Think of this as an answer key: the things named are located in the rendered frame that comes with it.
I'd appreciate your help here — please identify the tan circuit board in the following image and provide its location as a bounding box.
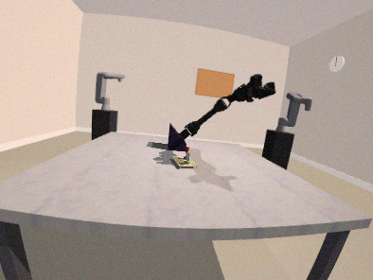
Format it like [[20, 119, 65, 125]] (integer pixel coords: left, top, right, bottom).
[[171, 147, 197, 169]]

